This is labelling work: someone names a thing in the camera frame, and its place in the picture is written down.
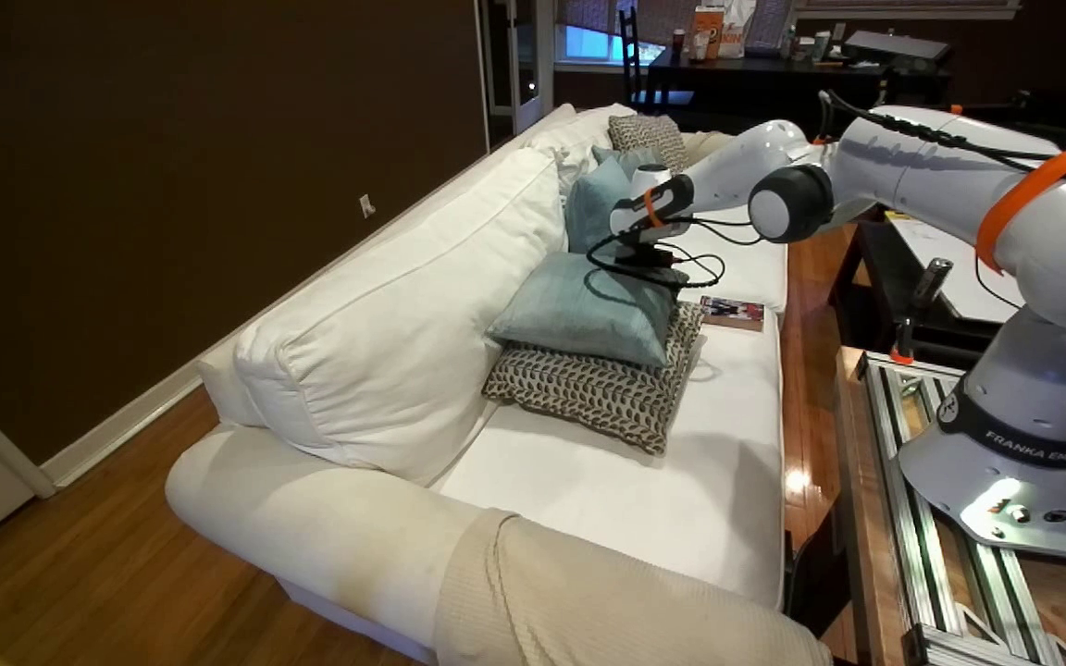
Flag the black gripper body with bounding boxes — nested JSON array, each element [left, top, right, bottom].
[[618, 232, 682, 269]]

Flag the small upright teal pillow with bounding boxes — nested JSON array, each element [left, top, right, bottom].
[[562, 156, 645, 258]]

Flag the large flat teal pillow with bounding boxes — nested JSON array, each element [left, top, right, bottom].
[[490, 248, 691, 367]]

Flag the large black white patterned pillow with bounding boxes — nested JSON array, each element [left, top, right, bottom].
[[476, 299, 706, 457]]

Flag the small white back cushion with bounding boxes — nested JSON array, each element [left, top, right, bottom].
[[529, 102, 636, 193]]

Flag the dark wooden chair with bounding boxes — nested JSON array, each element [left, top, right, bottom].
[[615, 8, 686, 110]]

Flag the black metal floor stand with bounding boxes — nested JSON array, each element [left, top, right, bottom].
[[826, 216, 1011, 372]]

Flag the bright window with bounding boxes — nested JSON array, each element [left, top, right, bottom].
[[554, 18, 636, 67]]

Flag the orange white box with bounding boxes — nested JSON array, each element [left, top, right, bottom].
[[689, 0, 760, 63]]

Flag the white fabric sofa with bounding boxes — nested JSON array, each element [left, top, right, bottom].
[[164, 102, 834, 666]]

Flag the large white back cushion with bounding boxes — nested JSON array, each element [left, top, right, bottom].
[[231, 145, 573, 489]]

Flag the white floor mat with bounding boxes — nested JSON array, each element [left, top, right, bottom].
[[886, 216, 1030, 327]]

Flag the grey flat device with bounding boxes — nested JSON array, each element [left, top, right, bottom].
[[845, 28, 954, 67]]

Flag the white baseboard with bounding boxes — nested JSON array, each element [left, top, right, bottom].
[[37, 362, 219, 491]]

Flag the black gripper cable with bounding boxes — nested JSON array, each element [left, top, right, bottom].
[[580, 208, 760, 309]]

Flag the white door frame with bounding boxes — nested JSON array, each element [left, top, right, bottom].
[[470, 0, 562, 150]]

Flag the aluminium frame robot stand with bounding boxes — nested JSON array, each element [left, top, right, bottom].
[[858, 348, 1066, 666]]

